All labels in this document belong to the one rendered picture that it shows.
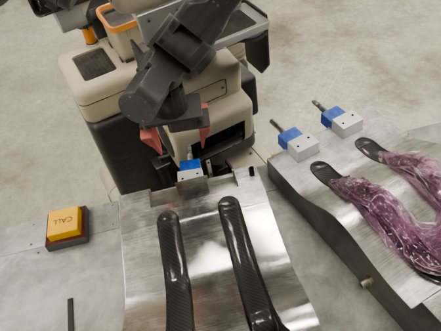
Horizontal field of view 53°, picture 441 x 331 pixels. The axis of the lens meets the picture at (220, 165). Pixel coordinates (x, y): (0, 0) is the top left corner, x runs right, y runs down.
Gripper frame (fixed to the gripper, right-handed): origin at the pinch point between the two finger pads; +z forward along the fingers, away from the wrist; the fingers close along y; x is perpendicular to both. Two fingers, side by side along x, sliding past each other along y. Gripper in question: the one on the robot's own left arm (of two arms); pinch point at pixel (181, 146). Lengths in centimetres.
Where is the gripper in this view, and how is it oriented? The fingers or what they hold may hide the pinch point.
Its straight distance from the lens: 82.1
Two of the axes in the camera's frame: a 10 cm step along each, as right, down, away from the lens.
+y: 9.9, -1.6, -0.1
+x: -1.1, -7.2, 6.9
